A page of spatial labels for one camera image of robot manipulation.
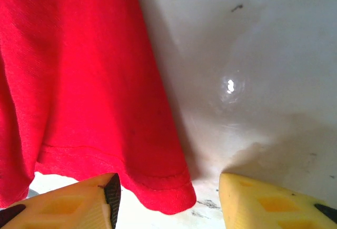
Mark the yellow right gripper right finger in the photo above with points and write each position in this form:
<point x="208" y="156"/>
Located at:
<point x="268" y="205"/>

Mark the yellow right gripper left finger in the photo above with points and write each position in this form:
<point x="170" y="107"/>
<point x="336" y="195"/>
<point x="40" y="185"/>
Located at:
<point x="58" y="208"/>

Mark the red t-shirt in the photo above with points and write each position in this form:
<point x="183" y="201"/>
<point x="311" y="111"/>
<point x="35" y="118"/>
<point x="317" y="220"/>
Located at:
<point x="79" y="76"/>

